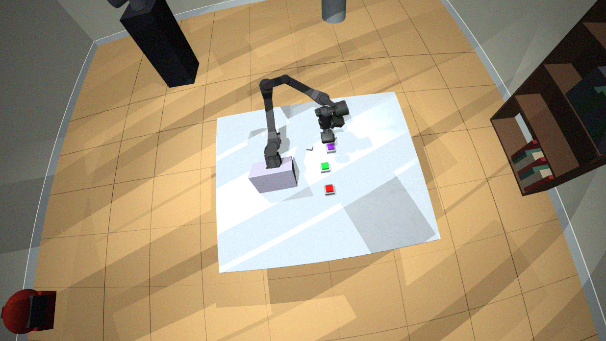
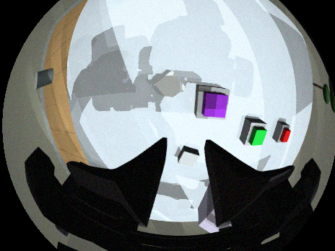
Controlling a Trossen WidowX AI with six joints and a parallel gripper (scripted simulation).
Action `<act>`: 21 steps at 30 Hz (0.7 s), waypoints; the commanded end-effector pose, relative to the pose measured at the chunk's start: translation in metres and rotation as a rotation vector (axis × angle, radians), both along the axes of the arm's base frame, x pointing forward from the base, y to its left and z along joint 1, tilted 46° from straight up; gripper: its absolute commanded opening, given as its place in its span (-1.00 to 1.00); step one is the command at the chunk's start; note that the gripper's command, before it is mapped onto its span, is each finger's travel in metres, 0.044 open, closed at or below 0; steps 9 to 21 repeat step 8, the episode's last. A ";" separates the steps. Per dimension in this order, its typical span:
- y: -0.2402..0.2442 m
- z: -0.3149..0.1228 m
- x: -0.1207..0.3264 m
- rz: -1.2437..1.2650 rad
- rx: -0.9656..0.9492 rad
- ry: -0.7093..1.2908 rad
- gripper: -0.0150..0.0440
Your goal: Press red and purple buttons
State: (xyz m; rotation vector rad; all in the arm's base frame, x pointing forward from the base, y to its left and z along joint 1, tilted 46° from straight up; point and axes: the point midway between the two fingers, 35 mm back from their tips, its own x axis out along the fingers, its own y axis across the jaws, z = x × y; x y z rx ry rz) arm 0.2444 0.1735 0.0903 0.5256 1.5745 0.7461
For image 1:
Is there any purple button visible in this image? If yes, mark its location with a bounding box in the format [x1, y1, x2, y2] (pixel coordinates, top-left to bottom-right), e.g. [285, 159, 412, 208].
[326, 143, 336, 154]

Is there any green button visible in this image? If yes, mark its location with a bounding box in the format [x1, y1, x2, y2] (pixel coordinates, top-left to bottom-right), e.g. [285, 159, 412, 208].
[320, 162, 330, 173]

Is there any red button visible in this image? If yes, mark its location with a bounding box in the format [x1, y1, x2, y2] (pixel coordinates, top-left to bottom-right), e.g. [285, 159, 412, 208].
[324, 184, 335, 196]

